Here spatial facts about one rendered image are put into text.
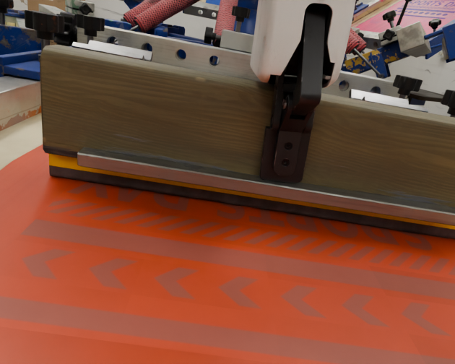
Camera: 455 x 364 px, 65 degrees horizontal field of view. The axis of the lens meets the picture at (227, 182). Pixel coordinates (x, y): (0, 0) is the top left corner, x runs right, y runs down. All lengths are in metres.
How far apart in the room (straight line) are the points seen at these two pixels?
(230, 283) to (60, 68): 0.18
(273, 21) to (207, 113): 0.08
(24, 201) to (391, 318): 0.25
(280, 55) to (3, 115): 0.29
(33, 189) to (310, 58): 0.21
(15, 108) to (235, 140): 0.26
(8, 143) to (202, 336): 0.27
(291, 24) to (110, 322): 0.18
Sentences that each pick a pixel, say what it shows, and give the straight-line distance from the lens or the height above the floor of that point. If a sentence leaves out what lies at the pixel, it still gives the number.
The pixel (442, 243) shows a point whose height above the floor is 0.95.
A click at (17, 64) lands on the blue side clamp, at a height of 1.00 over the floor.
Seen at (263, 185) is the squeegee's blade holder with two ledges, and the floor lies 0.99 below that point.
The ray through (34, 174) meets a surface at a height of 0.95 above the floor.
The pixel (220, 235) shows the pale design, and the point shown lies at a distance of 0.25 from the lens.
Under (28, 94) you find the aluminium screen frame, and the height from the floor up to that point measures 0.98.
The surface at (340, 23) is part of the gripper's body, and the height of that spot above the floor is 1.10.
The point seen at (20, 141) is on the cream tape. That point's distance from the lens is 0.39.
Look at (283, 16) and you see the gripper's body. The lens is 0.22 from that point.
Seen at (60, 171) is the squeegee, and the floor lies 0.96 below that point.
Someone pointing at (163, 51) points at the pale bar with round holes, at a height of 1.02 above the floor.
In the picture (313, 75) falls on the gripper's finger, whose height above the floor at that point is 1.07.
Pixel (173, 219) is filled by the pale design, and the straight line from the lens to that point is 0.26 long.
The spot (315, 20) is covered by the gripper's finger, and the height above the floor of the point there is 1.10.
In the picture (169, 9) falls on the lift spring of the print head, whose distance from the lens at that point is 1.16.
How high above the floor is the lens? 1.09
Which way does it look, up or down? 23 degrees down
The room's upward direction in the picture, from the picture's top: 11 degrees clockwise
